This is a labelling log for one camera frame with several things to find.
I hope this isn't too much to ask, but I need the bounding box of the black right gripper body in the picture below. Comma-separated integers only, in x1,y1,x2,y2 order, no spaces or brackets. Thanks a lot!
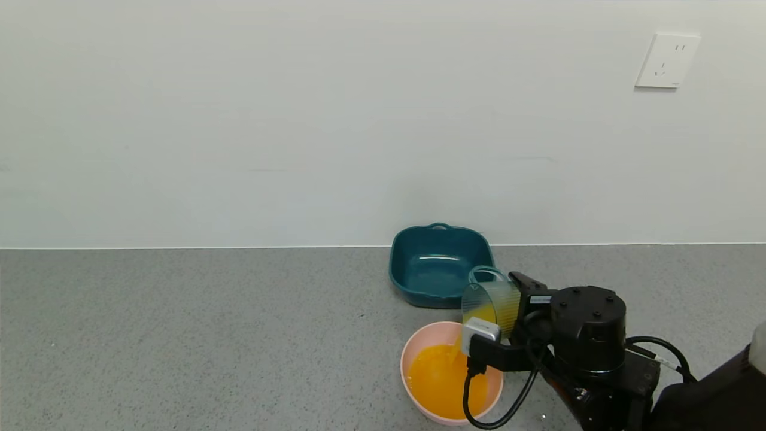
516,288,558,340

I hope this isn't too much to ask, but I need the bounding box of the clear cup with juice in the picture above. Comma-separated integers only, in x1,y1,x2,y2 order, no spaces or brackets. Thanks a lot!
461,265,522,339

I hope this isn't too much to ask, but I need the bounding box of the pink round bowl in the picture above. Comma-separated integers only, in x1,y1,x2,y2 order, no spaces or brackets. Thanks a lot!
400,321,504,426

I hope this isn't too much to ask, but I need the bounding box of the teal square plastic basin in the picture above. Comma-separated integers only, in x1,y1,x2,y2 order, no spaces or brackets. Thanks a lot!
389,223,497,310

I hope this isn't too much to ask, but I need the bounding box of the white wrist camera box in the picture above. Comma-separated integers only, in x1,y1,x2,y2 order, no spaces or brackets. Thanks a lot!
461,317,503,360

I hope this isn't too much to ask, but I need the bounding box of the black camera cable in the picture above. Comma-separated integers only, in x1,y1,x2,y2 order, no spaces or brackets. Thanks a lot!
461,358,543,430

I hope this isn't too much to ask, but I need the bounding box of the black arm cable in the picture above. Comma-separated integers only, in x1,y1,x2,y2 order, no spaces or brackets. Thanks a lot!
625,336,698,384

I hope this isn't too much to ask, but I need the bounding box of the white wall socket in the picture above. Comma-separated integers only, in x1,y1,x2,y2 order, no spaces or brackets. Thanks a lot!
634,31,701,89

